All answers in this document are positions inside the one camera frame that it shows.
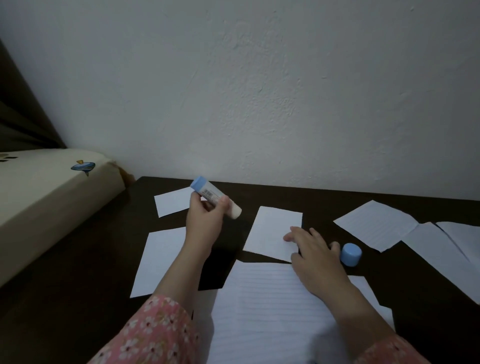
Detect person's left hand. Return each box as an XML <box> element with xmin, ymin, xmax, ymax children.
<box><xmin>183</xmin><ymin>191</ymin><xmax>232</xmax><ymax>260</ymax></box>

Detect person's right hand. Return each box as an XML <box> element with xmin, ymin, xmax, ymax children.
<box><xmin>283</xmin><ymin>226</ymin><xmax>353</xmax><ymax>305</ymax></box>

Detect blue glue stick cap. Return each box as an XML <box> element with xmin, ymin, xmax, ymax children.
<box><xmin>340</xmin><ymin>242</ymin><xmax>363</xmax><ymax>268</ymax></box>

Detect white panda print glue stick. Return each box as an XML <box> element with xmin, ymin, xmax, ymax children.
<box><xmin>190</xmin><ymin>176</ymin><xmax>243</xmax><ymax>220</ymax></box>

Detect white paper sheets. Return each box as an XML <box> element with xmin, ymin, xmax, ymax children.
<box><xmin>130</xmin><ymin>186</ymin><xmax>480</xmax><ymax>305</ymax></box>

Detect single lined paper sheet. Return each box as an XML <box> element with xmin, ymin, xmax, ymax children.
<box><xmin>193</xmin><ymin>260</ymin><xmax>338</xmax><ymax>364</ymax></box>
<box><xmin>348</xmin><ymin>275</ymin><xmax>397</xmax><ymax>333</ymax></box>
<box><xmin>242</xmin><ymin>206</ymin><xmax>304</xmax><ymax>263</ymax></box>

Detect person's right forearm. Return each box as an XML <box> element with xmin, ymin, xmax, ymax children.
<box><xmin>324</xmin><ymin>283</ymin><xmax>432</xmax><ymax>364</ymax></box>

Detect person's left forearm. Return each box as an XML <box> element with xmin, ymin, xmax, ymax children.
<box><xmin>88</xmin><ymin>245</ymin><xmax>211</xmax><ymax>364</ymax></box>

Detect beige mattress with whale print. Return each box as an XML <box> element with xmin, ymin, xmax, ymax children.
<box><xmin>0</xmin><ymin>148</ymin><xmax>127</xmax><ymax>288</ymax></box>

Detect dark brown curtain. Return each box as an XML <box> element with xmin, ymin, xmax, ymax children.
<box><xmin>0</xmin><ymin>39</ymin><xmax>68</xmax><ymax>153</ymax></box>

